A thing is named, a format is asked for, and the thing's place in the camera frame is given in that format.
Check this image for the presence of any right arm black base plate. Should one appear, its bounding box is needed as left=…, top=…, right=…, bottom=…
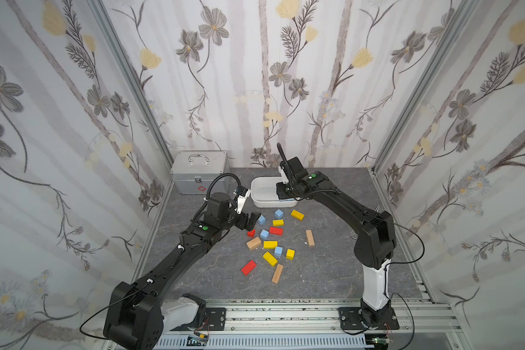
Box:
left=338, top=305, right=400, bottom=331

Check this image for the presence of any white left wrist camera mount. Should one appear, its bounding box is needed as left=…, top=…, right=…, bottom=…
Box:
left=234, top=185, right=251, bottom=214

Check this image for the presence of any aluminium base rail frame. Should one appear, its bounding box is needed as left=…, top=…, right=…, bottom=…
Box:
left=160, top=297, right=471, bottom=349

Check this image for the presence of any white vented cable duct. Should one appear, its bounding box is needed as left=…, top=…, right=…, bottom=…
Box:
left=154, top=334, right=374, bottom=349

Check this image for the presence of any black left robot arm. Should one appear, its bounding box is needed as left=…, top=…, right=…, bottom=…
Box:
left=103, top=186, right=260, bottom=349

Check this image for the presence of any yellow cube block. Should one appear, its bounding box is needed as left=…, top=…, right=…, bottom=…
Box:
left=286, top=249, right=295, bottom=260

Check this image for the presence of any yellow long block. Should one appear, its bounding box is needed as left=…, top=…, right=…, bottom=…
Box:
left=263, top=252, right=278, bottom=267

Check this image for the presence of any red rectangular block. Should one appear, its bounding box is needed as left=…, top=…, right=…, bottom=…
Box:
left=269, top=227, right=284, bottom=236

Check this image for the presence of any silver first aid case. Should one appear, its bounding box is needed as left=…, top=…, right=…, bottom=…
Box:
left=171, top=150, right=230, bottom=195

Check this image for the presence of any red long block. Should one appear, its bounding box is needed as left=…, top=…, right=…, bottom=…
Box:
left=241, top=260, right=257, bottom=277

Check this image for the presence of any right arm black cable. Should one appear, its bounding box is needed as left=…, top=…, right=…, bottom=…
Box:
left=276, top=142, right=426, bottom=350

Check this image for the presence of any natural wood long block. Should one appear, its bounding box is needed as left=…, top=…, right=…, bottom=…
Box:
left=306, top=230, right=315, bottom=246
left=271, top=264, right=284, bottom=284

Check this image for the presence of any yellow flat block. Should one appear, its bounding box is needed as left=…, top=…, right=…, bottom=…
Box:
left=263, top=241, right=279, bottom=249

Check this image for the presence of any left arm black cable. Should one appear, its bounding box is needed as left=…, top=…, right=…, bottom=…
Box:
left=79, top=172, right=242, bottom=341

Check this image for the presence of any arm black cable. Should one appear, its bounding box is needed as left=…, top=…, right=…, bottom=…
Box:
left=79, top=172, right=242, bottom=341
left=276, top=142, right=426, bottom=350

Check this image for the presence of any yellow rectangular block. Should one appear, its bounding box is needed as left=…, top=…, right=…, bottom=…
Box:
left=291, top=210, right=305, bottom=221

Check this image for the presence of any white plastic tub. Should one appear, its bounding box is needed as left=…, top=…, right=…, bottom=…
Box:
left=251, top=176, right=297, bottom=209

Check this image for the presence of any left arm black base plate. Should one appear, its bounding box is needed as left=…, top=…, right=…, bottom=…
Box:
left=193, top=308, right=227, bottom=332

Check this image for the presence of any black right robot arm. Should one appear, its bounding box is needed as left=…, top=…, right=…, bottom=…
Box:
left=276, top=157, right=397, bottom=329

